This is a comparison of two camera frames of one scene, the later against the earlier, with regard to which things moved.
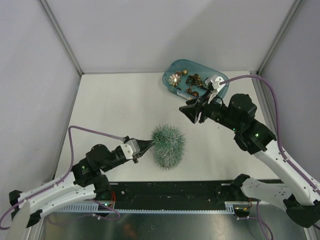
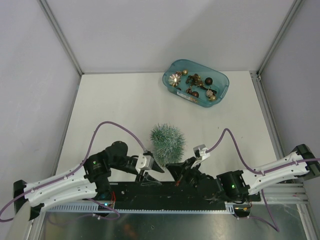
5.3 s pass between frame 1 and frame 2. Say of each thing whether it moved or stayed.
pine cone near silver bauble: stayed
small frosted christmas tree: stayed
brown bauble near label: stayed
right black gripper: moved
